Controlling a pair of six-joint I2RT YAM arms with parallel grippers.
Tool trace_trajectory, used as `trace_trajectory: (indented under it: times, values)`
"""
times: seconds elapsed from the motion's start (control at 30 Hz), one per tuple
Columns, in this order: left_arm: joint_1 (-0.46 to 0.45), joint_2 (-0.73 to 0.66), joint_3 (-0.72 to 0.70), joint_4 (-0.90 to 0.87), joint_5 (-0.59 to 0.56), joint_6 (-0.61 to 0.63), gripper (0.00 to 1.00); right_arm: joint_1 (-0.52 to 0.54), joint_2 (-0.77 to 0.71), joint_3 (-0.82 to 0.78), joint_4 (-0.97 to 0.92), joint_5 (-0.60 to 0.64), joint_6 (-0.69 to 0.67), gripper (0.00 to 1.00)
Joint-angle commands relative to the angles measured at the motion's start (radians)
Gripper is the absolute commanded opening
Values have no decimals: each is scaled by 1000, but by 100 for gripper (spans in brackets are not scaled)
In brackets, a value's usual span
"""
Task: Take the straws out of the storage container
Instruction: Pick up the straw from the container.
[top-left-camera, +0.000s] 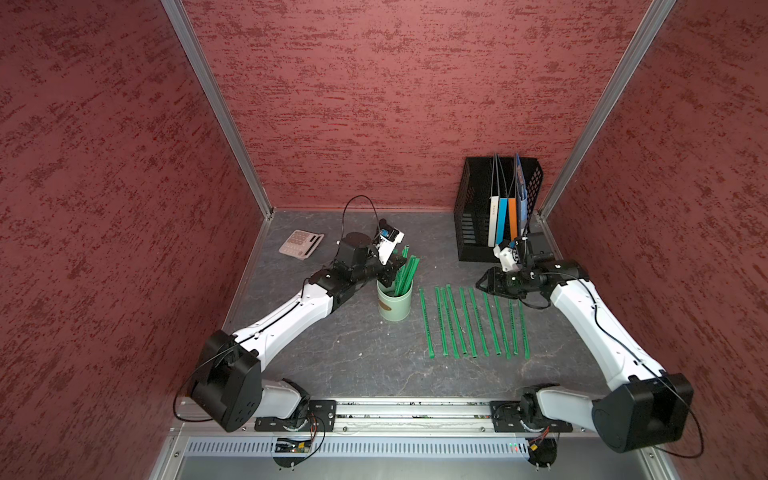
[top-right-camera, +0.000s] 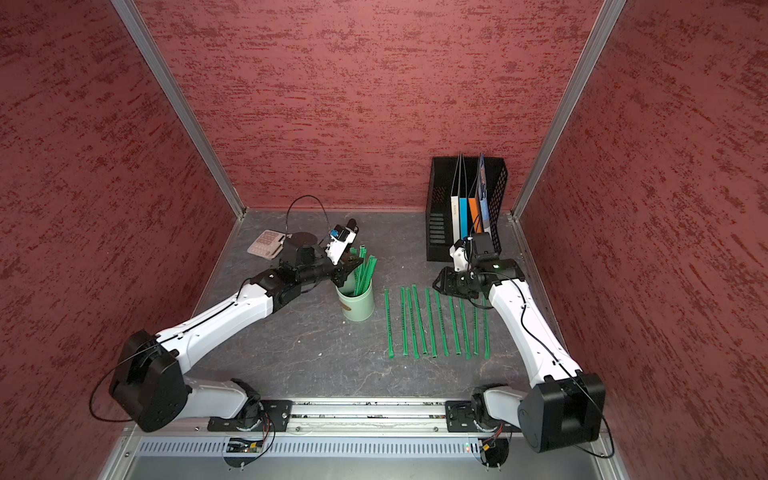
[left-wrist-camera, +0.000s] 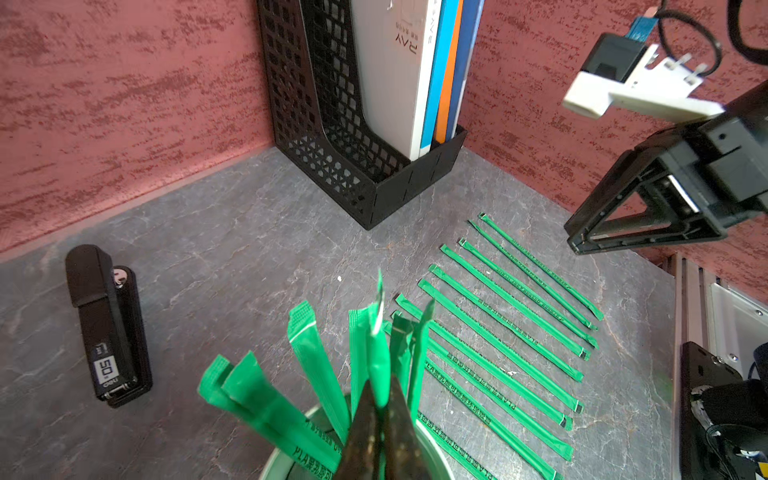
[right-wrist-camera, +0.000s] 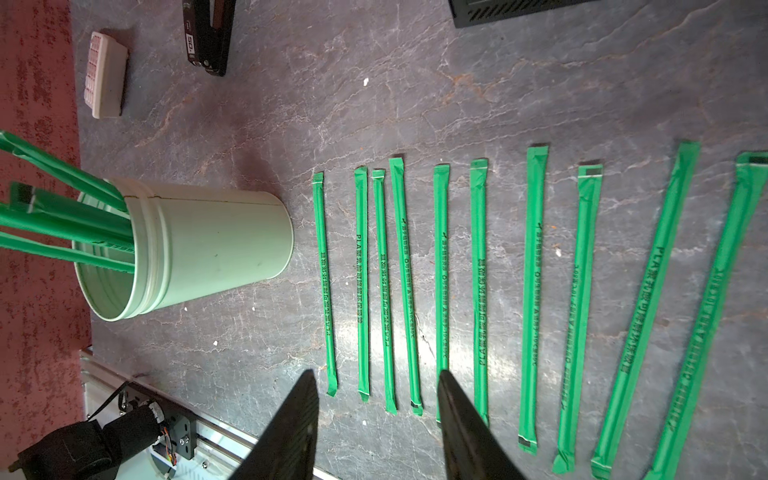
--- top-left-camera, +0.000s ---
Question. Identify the aluminium corner post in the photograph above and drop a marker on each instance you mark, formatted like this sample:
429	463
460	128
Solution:
646	32
184	31

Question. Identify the light blue folder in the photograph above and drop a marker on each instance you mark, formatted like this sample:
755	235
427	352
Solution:
521	196

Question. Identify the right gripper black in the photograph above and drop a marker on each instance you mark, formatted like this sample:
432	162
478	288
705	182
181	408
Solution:
494	286

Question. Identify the right aluminium corner post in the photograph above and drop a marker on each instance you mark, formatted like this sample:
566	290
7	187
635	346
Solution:
646	32

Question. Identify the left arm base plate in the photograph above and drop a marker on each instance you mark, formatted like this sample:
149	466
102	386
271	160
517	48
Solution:
302	420

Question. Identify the orange spine folder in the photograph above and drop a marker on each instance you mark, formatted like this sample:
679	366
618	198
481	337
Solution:
512	210

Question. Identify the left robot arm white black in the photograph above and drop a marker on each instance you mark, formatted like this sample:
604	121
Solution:
227	382

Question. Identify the aluminium mounting rail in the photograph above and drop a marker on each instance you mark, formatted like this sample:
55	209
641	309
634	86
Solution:
404	417

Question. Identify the left aluminium corner post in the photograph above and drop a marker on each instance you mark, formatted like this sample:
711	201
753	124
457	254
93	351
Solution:
184	31

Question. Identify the black mesh file organizer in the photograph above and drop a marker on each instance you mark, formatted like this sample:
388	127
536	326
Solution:
471	209

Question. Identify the green straw upright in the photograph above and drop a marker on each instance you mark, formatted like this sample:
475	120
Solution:
400	277

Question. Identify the blue spine folder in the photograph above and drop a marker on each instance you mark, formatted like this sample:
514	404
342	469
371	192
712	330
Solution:
503	200

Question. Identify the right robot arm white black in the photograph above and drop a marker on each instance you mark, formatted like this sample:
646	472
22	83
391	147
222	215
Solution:
646	406

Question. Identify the pale green storage cup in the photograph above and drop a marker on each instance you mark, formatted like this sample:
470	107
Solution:
393	308

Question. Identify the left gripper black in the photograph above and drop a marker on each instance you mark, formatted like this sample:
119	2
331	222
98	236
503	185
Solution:
389	269

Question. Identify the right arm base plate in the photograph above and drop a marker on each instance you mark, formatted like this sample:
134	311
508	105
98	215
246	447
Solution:
507	417

